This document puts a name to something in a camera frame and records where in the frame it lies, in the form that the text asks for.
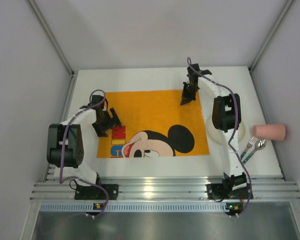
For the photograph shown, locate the left aluminium corner post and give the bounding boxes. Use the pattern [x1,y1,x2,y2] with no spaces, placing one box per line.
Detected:
[27,0,76,76]

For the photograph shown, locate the aluminium front frame rail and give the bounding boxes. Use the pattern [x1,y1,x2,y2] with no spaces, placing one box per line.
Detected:
[30,176,300,202]

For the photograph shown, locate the slotted grey cable duct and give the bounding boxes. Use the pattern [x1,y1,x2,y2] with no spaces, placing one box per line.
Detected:
[39,202,293,213]

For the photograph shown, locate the cream round plate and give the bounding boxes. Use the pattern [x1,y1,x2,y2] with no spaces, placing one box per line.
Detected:
[205,116,246,145]

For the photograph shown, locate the aluminium corner post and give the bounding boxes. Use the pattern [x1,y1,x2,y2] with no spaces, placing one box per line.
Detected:
[248,0,297,72]
[27,0,76,76]

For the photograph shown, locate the fork with patterned handle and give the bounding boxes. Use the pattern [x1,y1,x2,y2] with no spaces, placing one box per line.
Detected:
[240,136,258,160]

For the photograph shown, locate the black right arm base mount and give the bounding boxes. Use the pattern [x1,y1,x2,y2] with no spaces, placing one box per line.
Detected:
[206,183,251,202]

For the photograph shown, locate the right aluminium corner post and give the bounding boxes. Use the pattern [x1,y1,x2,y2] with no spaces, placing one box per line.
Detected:
[248,0,297,72]

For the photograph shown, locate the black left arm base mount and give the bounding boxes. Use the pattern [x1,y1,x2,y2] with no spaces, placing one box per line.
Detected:
[74,184,119,200]

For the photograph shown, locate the orange cartoon mouse placemat cloth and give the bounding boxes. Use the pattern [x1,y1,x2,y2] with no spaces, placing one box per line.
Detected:
[96,90,210,158]

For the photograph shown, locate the pink plastic cup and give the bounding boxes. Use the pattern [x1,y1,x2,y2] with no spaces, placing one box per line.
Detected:
[252,123,286,141]

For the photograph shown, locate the spoon with patterned handle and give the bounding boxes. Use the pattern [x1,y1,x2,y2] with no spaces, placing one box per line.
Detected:
[242,139,267,165]

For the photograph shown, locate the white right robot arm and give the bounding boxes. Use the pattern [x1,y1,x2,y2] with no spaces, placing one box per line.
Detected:
[180,62,247,193]

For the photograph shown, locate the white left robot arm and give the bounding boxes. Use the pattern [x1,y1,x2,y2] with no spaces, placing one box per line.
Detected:
[46,94,122,186]

